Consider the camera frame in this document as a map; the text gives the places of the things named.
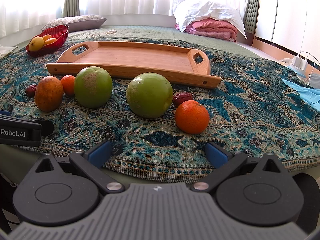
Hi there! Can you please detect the rear orange in bowl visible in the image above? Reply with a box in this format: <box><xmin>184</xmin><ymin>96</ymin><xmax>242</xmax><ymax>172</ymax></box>
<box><xmin>42</xmin><ymin>34</ymin><xmax>52</xmax><ymax>41</ymax></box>

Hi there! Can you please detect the teal paisley blanket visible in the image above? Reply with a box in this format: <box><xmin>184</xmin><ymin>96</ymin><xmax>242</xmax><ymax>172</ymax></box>
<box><xmin>1</xmin><ymin>37</ymin><xmax>319</xmax><ymax>183</ymax></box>

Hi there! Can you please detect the orange in bowl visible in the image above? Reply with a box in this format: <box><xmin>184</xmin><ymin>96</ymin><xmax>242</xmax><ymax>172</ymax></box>
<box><xmin>42</xmin><ymin>34</ymin><xmax>52</xmax><ymax>41</ymax></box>
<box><xmin>44</xmin><ymin>37</ymin><xmax>57</xmax><ymax>46</ymax></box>

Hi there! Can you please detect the left green curtain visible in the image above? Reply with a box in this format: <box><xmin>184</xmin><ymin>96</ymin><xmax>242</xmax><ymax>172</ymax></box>
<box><xmin>62</xmin><ymin>0</ymin><xmax>80</xmax><ymax>17</ymax></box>

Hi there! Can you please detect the green curtain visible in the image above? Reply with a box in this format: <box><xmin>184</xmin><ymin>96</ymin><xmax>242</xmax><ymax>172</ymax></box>
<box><xmin>243</xmin><ymin>0</ymin><xmax>260</xmax><ymax>34</ymax></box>
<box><xmin>62</xmin><ymin>0</ymin><xmax>80</xmax><ymax>17</ymax></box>

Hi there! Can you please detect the right green curtain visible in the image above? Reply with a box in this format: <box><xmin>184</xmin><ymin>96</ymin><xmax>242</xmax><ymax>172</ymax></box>
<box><xmin>243</xmin><ymin>0</ymin><xmax>260</xmax><ymax>34</ymax></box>

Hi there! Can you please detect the wooden serving tray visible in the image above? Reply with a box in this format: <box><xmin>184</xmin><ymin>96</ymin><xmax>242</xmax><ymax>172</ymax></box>
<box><xmin>46</xmin><ymin>41</ymin><xmax>221</xmax><ymax>88</ymax></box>

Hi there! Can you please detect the small orange tangerine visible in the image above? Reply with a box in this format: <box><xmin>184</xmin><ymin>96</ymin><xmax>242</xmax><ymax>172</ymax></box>
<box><xmin>60</xmin><ymin>75</ymin><xmax>75</xmax><ymax>96</ymax></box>

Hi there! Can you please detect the red glass fruit bowl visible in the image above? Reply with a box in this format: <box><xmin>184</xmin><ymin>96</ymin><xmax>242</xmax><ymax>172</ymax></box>
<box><xmin>25</xmin><ymin>24</ymin><xmax>69</xmax><ymax>57</ymax></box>

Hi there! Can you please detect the green apple with red blush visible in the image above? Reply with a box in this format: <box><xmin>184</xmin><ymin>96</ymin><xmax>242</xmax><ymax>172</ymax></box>
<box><xmin>74</xmin><ymin>66</ymin><xmax>113</xmax><ymax>108</ymax></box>

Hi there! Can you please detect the light blue cloth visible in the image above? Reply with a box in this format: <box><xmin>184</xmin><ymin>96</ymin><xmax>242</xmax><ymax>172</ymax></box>
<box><xmin>282</xmin><ymin>79</ymin><xmax>320</xmax><ymax>111</ymax></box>

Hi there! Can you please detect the yellow mango in bowl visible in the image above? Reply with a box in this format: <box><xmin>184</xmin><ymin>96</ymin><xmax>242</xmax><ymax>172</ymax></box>
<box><xmin>28</xmin><ymin>36</ymin><xmax>44</xmax><ymax>51</ymax></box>

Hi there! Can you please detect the front orange in bowl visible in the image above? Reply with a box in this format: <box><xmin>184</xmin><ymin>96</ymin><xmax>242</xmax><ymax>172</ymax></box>
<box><xmin>44</xmin><ymin>37</ymin><xmax>57</xmax><ymax>46</ymax></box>

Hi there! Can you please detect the brown orange round fruit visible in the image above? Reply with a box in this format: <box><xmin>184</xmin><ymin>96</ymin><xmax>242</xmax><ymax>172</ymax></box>
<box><xmin>35</xmin><ymin>76</ymin><xmax>64</xmax><ymax>112</ymax></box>

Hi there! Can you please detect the white tissue paper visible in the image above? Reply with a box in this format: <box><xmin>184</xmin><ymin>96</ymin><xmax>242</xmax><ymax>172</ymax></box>
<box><xmin>0</xmin><ymin>45</ymin><xmax>17</xmax><ymax>59</ymax></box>

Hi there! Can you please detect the plain green apple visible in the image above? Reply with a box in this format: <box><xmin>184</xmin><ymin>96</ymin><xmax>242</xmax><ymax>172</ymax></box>
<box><xmin>126</xmin><ymin>73</ymin><xmax>173</xmax><ymax>119</ymax></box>

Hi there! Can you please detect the floral grey pillow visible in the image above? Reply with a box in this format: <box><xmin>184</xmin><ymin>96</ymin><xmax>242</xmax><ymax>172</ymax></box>
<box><xmin>41</xmin><ymin>15</ymin><xmax>107</xmax><ymax>33</ymax></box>

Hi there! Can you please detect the green quilted mattress cover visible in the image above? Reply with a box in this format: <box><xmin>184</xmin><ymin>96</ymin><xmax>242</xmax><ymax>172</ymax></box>
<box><xmin>15</xmin><ymin>24</ymin><xmax>261</xmax><ymax>57</ymax></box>

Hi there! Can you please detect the white charger power strip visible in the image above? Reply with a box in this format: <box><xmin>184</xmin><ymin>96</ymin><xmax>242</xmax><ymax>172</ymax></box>
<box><xmin>289</xmin><ymin>51</ymin><xmax>319</xmax><ymax>84</ymax></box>

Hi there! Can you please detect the pink folded blanket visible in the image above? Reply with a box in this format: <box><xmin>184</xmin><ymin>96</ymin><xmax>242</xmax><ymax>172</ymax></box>
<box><xmin>184</xmin><ymin>18</ymin><xmax>238</xmax><ymax>42</ymax></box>

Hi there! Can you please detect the large orange tangerine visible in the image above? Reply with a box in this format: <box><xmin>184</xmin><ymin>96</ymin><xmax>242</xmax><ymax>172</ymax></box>
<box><xmin>175</xmin><ymin>100</ymin><xmax>210</xmax><ymax>134</ymax></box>

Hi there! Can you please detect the white duvet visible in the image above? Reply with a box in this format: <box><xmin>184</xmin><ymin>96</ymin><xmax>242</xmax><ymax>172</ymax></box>
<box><xmin>172</xmin><ymin>0</ymin><xmax>247</xmax><ymax>39</ymax></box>

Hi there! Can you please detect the red jujube date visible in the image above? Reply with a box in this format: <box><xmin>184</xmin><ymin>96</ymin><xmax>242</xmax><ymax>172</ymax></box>
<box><xmin>172</xmin><ymin>92</ymin><xmax>193</xmax><ymax>108</ymax></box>
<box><xmin>25</xmin><ymin>84</ymin><xmax>37</xmax><ymax>98</ymax></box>

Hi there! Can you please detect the white wardrobe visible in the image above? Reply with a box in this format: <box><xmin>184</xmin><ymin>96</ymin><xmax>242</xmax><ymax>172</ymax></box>
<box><xmin>255</xmin><ymin>0</ymin><xmax>320</xmax><ymax>58</ymax></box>

